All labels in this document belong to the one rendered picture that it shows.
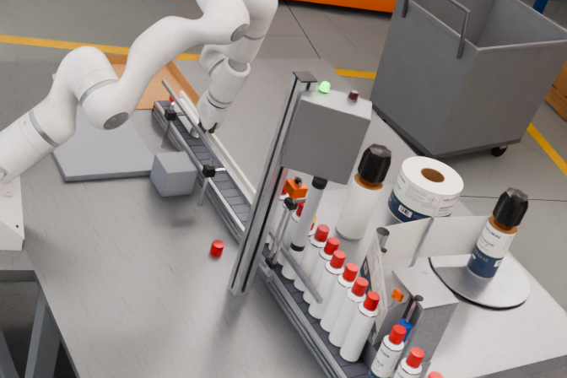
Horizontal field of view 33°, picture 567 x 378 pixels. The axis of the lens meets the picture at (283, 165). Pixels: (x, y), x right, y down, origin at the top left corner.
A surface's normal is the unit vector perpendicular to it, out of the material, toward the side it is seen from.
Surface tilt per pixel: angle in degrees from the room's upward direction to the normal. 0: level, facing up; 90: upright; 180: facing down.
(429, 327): 90
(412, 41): 93
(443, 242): 90
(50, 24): 0
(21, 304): 0
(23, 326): 0
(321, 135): 90
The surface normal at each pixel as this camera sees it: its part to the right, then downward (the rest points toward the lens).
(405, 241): 0.52, 0.58
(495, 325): 0.26, -0.81
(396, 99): -0.80, 0.18
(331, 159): -0.11, 0.51
